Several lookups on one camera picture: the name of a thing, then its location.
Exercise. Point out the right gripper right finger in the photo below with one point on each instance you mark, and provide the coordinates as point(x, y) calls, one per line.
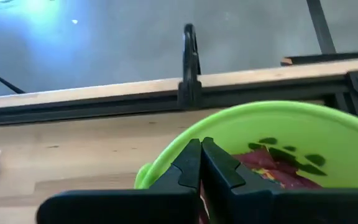
point(291, 208)

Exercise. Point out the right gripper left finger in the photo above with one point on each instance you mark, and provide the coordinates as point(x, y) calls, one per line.
point(135, 208)

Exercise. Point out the white paper scrap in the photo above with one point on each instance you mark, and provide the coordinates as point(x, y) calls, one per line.
point(74, 21)

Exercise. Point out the purple Skittles candy pack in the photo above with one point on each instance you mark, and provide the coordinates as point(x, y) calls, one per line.
point(204, 205)
point(256, 160)
point(297, 183)

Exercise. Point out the green plastic halloween bucket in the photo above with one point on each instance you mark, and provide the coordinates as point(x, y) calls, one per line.
point(228, 124)

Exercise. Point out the black clamp on table edge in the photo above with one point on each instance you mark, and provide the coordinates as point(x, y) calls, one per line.
point(190, 93)

